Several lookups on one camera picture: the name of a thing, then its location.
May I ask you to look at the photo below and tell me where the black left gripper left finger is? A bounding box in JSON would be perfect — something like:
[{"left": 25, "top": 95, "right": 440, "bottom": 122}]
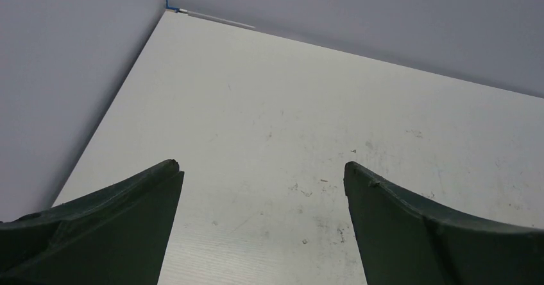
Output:
[{"left": 1, "top": 159, "right": 183, "bottom": 284}]

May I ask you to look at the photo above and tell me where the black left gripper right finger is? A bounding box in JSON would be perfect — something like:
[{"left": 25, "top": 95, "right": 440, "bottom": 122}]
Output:
[{"left": 343, "top": 161, "right": 543, "bottom": 284}]

